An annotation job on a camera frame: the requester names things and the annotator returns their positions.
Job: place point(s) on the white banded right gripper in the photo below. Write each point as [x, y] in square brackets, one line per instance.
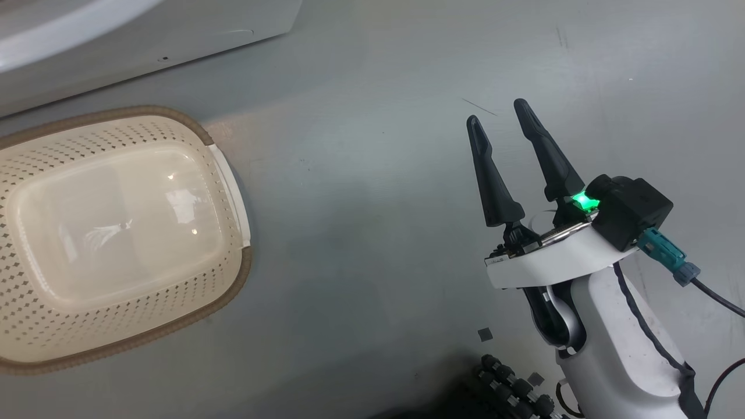
[553, 262]

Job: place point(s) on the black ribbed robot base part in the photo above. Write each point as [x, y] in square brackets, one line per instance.
[512, 384]

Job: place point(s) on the white front-load washing machine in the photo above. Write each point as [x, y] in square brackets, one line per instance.
[145, 35]

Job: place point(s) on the cream perforated laundry basket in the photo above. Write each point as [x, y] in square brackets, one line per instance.
[116, 233]

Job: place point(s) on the small grey square floor scrap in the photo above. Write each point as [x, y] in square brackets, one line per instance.
[485, 334]

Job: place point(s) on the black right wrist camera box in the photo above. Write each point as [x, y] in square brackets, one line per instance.
[631, 212]

